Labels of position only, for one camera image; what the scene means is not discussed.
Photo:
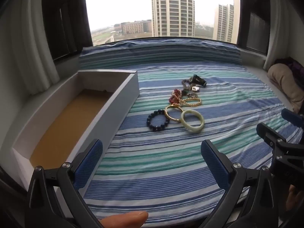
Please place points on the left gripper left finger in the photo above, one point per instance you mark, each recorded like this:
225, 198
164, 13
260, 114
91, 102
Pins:
53, 198

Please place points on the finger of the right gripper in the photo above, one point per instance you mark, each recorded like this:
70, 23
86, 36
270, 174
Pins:
293, 118
270, 136

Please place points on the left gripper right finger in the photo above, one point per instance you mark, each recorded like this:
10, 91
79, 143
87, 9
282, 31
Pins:
260, 207

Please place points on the pale green jade bangle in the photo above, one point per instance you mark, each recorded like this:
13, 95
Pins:
192, 120

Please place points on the right hand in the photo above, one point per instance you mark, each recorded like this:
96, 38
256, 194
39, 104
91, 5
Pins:
294, 199

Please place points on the left hand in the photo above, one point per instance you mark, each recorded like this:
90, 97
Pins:
132, 219

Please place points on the beige pillow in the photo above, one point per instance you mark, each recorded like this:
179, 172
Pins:
281, 76

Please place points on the white curtain right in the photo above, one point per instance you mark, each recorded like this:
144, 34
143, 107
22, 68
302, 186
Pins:
286, 31

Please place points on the white curtain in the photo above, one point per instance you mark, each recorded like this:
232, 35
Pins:
25, 55
286, 31

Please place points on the white cardboard box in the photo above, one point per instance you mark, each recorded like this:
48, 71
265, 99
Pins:
58, 124

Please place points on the striped blue green bedsheet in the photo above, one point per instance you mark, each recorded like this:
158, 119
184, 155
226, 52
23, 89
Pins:
163, 172

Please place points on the black watch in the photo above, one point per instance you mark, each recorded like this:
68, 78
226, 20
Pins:
195, 79

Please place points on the dark green pendant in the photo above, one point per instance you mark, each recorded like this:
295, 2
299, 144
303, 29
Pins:
184, 92

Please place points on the gold twisted bangle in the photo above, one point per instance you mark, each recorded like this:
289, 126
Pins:
173, 113

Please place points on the white curtain left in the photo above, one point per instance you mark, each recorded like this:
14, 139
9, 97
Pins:
25, 55

